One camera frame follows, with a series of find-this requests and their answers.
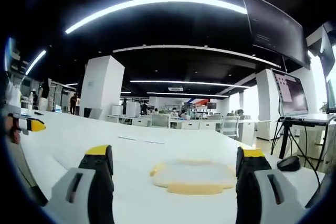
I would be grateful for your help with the laptop with lit screen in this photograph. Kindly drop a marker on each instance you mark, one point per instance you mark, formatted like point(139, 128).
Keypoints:
point(292, 93)

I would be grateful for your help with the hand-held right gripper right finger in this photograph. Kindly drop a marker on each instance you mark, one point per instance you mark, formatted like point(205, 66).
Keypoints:
point(252, 182)

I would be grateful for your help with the clear plastic storage box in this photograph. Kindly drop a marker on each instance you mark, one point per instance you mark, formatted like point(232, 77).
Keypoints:
point(194, 174)

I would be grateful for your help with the short yellow box latch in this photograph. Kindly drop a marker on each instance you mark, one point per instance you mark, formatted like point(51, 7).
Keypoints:
point(156, 169)

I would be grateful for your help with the long ceiling light strip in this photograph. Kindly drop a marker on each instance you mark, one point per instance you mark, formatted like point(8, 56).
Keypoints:
point(147, 5)

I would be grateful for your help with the black tripod stand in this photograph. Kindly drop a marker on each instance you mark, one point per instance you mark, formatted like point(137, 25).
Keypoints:
point(284, 134)

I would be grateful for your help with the grey mesh office chair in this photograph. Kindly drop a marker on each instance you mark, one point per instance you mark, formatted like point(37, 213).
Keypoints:
point(159, 120)
point(231, 127)

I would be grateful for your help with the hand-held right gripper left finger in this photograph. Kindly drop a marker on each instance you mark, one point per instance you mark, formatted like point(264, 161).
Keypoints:
point(97, 182)

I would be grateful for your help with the row of white desks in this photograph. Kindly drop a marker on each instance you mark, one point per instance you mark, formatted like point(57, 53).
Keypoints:
point(199, 123)

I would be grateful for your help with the short ceiling light strip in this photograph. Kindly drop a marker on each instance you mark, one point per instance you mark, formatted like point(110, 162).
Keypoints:
point(35, 62)

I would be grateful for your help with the large dark hanging monitor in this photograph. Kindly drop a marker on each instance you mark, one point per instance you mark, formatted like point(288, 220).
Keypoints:
point(275, 27)

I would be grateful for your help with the long yellow box latch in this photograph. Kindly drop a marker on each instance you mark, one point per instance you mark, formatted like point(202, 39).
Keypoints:
point(194, 189)

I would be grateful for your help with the black round device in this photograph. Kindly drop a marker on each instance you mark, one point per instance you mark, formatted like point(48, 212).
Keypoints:
point(288, 164)

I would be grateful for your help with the small dark hanging monitor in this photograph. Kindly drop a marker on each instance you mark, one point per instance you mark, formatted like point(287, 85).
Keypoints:
point(326, 51)

